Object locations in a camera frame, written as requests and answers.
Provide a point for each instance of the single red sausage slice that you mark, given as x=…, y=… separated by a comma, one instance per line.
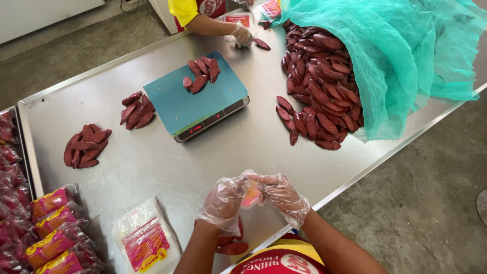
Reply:
x=265, y=25
x=262, y=44

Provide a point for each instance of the crumpled bag with pink label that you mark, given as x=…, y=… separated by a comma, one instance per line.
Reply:
x=271, y=8

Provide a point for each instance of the white cabinet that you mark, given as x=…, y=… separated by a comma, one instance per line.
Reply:
x=161, y=15

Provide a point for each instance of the person's left hand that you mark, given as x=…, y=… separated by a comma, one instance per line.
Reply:
x=222, y=205

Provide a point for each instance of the person's left fingers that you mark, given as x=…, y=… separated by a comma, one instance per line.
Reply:
x=239, y=187

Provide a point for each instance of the green mesh net cloth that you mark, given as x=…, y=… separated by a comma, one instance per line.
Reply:
x=399, y=53

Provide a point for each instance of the person's right hand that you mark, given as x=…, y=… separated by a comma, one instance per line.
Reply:
x=285, y=198

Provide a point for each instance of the white chest freezer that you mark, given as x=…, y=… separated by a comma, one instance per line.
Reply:
x=49, y=15

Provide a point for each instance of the large heap of sausage slices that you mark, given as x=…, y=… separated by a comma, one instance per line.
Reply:
x=321, y=83

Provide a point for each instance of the pile of red sausage slices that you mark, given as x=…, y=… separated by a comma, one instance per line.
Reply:
x=232, y=247
x=85, y=146
x=137, y=110

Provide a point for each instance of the teal digital weighing scale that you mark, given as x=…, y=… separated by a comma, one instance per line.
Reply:
x=194, y=99

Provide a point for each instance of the tray of filled sausage packets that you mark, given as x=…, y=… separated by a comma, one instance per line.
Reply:
x=11, y=190

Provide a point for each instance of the group of weighed sausage slices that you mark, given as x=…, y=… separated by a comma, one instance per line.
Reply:
x=201, y=74

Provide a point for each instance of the clear plastic bag pink label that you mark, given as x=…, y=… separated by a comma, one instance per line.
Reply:
x=251, y=196

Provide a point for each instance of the grey round floor drain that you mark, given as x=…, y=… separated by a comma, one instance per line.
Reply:
x=482, y=207

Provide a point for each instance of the empty bag with red label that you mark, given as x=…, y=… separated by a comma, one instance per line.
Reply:
x=237, y=19

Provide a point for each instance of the person's red yellow shirt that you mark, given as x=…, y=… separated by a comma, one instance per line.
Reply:
x=283, y=258

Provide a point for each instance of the filled sausage packet pink label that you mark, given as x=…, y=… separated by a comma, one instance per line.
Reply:
x=62, y=264
x=49, y=201
x=49, y=247
x=55, y=221

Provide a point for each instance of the person's right fingers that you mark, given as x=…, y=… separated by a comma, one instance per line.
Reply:
x=266, y=186

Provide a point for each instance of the stack of empty labelled bags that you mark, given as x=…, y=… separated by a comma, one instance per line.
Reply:
x=146, y=239

